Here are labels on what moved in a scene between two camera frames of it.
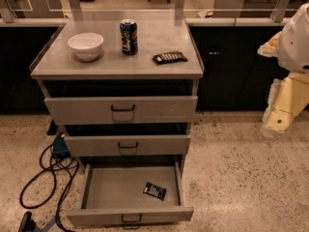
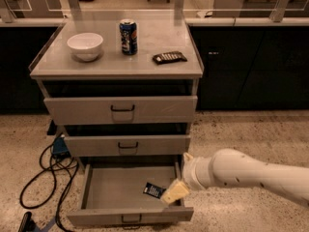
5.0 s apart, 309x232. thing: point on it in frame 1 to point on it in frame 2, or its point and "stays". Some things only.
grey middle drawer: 108,145 stays
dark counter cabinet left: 20,91 stays
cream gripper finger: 275,122 to 175,192
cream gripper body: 295,50 to 189,172
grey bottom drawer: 114,193 stays
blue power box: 60,149 stays
